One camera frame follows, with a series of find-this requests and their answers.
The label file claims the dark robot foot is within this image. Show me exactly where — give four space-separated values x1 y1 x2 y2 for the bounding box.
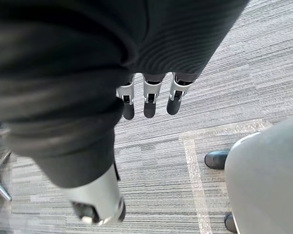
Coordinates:
224 212 238 234
204 150 231 170

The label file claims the silver metal chair leg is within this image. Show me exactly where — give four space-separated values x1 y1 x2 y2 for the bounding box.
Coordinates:
0 149 13 201

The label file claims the clear floor tape strip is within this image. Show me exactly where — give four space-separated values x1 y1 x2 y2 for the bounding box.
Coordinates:
180 119 274 234

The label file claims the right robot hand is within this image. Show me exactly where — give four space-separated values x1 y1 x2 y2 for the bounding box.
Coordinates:
0 0 250 225

